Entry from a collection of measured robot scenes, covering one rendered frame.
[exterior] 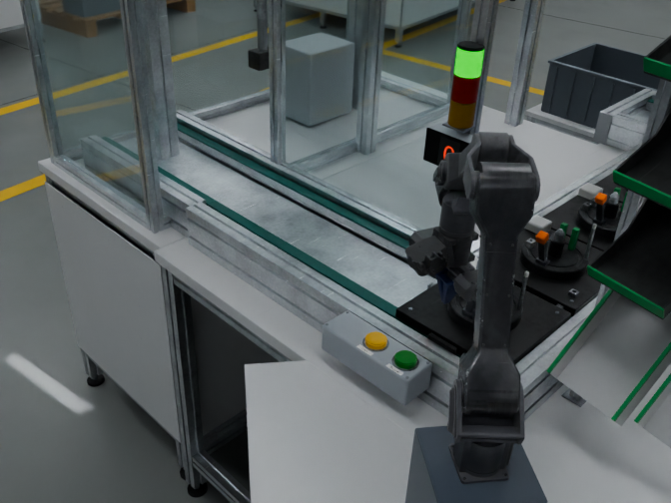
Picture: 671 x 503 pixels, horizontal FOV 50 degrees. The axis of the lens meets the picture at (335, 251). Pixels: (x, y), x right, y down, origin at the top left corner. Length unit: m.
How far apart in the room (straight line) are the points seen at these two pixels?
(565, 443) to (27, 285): 2.46
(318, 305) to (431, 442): 0.52
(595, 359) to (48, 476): 1.74
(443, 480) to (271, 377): 0.51
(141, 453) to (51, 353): 0.64
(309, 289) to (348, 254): 0.21
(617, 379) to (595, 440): 0.17
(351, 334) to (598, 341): 0.43
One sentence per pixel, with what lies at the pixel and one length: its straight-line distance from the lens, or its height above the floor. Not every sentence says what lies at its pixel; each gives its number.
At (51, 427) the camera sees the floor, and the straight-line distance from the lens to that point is 2.61.
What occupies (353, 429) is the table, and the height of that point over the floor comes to 0.86.
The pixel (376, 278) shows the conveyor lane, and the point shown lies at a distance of 1.56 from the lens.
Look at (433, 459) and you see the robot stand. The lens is 1.00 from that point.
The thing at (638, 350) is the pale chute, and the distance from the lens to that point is 1.25.
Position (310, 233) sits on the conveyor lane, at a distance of 1.71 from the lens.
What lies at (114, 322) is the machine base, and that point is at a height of 0.45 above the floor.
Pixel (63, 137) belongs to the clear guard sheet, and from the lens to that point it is 2.15.
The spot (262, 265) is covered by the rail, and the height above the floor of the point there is 0.93.
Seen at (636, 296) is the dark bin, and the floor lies 1.20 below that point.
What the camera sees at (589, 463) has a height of 0.86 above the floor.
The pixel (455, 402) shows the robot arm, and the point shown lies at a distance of 0.93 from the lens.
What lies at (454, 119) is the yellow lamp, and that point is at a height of 1.28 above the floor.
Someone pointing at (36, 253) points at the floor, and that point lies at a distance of 3.49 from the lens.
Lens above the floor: 1.80
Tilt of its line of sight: 33 degrees down
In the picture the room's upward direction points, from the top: 2 degrees clockwise
